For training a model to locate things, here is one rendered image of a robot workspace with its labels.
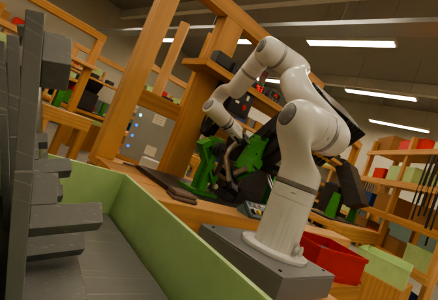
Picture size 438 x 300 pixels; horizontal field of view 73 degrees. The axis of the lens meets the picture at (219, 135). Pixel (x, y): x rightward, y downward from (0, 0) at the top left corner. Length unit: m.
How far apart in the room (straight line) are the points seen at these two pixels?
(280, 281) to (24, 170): 0.56
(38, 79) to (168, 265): 0.43
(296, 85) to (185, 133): 0.85
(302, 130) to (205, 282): 0.46
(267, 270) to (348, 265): 0.73
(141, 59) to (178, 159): 0.58
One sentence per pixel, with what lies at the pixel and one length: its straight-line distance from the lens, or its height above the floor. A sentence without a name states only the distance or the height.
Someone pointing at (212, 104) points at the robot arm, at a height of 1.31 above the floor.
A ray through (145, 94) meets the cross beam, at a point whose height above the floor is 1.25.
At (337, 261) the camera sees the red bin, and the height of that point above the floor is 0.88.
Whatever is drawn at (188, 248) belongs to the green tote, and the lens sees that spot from 0.55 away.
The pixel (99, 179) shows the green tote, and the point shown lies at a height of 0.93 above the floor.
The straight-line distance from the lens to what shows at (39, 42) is 0.26.
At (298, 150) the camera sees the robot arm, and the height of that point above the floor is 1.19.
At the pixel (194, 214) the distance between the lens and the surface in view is 1.07.
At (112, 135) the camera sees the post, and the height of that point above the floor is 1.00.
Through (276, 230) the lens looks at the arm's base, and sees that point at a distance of 0.83.
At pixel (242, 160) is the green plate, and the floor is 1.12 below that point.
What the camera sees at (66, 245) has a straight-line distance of 0.39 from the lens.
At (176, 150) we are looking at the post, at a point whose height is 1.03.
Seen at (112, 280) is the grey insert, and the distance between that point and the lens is 0.57.
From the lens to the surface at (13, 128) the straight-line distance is 0.43.
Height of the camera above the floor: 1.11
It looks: 3 degrees up
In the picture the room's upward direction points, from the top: 22 degrees clockwise
